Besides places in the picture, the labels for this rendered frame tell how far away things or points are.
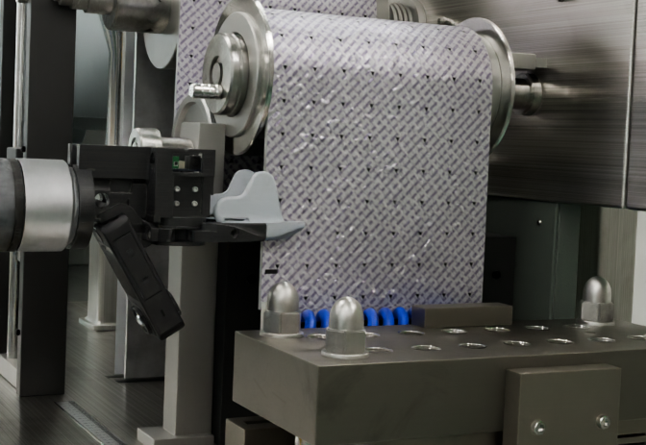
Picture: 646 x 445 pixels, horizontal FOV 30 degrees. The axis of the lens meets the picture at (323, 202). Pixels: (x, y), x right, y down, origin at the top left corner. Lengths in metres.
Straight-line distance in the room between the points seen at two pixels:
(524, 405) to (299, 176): 0.29
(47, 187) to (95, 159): 0.05
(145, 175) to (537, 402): 0.37
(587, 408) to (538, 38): 0.44
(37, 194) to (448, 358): 0.34
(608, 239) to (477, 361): 0.52
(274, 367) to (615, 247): 0.61
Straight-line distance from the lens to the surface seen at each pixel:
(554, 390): 0.98
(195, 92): 1.08
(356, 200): 1.10
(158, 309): 1.02
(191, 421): 1.16
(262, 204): 1.04
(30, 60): 1.34
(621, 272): 1.46
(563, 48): 1.24
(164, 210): 1.00
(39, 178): 0.97
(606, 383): 1.01
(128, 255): 1.00
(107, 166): 1.00
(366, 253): 1.11
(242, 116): 1.09
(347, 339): 0.91
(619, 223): 1.46
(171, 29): 1.33
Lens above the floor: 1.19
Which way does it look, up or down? 3 degrees down
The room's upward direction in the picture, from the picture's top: 2 degrees clockwise
